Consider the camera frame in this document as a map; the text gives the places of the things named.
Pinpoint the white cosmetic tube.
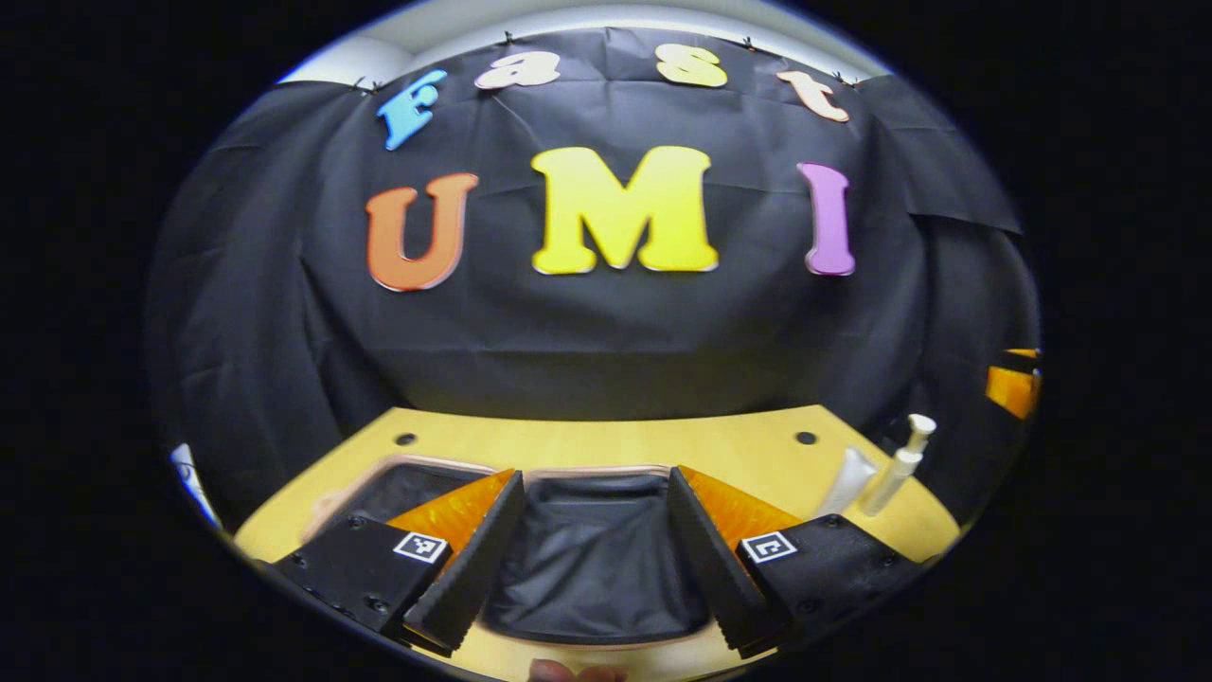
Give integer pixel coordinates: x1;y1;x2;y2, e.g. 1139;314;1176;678
816;447;877;517

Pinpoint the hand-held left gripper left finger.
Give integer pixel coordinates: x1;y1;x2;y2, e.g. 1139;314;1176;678
273;468;525;656

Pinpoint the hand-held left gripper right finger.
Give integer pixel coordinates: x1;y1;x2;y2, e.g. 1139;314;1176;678
668;466;924;659

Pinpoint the black backdrop cloth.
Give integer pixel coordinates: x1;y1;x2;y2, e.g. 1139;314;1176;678
147;27;1041;531

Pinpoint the white pump bottle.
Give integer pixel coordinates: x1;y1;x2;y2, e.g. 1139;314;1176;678
860;414;937;517

